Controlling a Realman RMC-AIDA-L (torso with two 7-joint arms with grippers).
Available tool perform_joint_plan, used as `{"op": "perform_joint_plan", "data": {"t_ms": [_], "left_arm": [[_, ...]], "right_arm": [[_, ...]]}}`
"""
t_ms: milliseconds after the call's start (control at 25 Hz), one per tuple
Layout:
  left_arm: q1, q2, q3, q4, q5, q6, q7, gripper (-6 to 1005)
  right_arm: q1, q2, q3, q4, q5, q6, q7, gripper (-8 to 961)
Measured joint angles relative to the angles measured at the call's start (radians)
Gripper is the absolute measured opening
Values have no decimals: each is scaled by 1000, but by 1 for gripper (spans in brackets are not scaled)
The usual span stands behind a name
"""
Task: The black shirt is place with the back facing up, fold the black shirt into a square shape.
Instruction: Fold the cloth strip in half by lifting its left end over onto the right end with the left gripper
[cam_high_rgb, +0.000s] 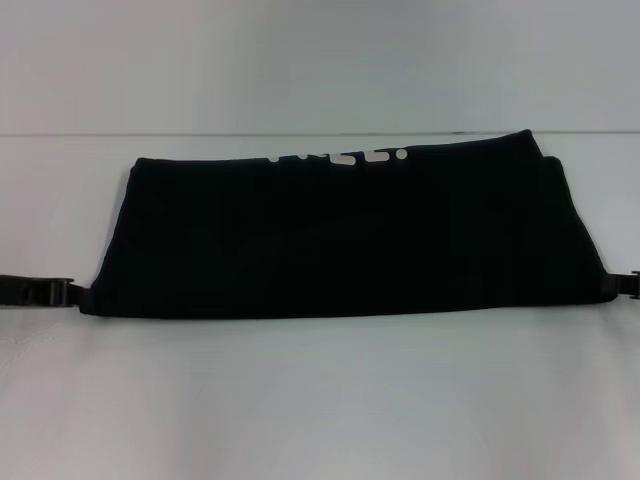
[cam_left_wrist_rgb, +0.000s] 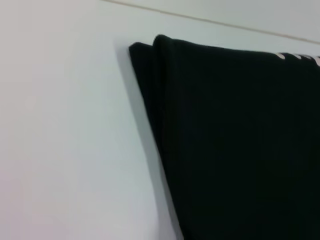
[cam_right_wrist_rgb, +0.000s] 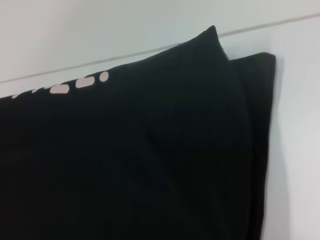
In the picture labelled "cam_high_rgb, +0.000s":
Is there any black shirt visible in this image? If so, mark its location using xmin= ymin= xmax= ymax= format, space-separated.
xmin=79 ymin=128 xmax=617 ymax=321

